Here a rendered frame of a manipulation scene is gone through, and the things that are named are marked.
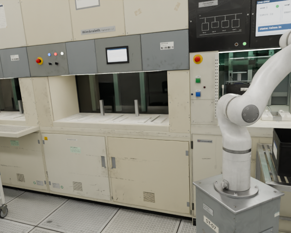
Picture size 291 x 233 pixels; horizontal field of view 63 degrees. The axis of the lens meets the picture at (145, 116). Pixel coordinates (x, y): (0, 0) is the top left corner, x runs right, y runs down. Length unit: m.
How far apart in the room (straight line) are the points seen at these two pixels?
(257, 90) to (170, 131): 1.00
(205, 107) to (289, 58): 0.84
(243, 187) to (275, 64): 0.53
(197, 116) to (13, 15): 1.89
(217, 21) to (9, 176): 2.63
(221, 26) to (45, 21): 1.48
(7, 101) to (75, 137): 1.45
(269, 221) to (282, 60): 0.68
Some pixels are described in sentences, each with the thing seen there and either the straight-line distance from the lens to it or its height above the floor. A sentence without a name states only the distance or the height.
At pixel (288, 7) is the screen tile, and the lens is 1.81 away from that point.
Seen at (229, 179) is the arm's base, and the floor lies 0.82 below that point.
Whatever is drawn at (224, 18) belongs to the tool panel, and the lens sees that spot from 1.79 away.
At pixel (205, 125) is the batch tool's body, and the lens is 1.84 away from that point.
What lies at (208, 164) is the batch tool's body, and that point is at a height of 0.56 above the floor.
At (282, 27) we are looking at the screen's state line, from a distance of 1.79.
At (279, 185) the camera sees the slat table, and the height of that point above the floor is 0.76.
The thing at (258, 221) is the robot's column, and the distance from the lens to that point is 1.19.
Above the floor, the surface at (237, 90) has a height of 1.06.
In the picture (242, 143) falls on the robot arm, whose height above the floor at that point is 0.99.
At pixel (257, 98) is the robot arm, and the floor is 1.18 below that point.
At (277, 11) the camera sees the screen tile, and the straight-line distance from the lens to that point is 1.80.
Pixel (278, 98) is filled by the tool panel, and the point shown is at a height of 0.94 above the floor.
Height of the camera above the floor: 1.33
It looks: 12 degrees down
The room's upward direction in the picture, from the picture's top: 3 degrees counter-clockwise
